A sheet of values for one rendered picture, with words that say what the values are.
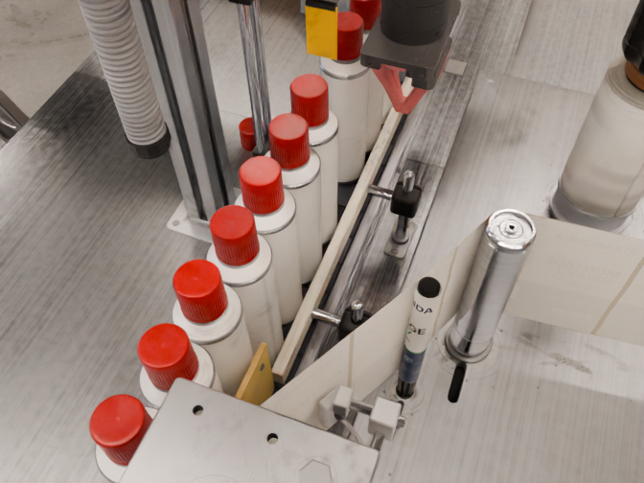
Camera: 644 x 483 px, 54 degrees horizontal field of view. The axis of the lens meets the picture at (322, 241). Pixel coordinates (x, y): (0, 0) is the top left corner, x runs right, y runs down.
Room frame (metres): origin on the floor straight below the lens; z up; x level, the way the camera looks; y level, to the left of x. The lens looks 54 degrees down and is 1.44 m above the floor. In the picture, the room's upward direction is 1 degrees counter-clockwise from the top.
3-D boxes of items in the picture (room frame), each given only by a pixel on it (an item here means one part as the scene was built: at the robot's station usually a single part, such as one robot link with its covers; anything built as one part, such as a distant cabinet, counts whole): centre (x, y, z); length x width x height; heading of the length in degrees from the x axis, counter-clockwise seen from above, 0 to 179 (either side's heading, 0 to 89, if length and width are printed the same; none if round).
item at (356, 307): (0.30, -0.02, 0.89); 0.06 x 0.03 x 0.12; 68
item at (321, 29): (0.49, 0.00, 1.09); 0.03 x 0.01 x 0.06; 68
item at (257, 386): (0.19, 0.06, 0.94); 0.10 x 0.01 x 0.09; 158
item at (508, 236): (0.28, -0.14, 0.97); 0.05 x 0.05 x 0.19
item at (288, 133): (0.38, 0.03, 0.98); 0.05 x 0.05 x 0.20
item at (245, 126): (0.62, 0.09, 0.85); 0.03 x 0.03 x 0.03
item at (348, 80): (0.52, -0.03, 0.98); 0.05 x 0.05 x 0.20
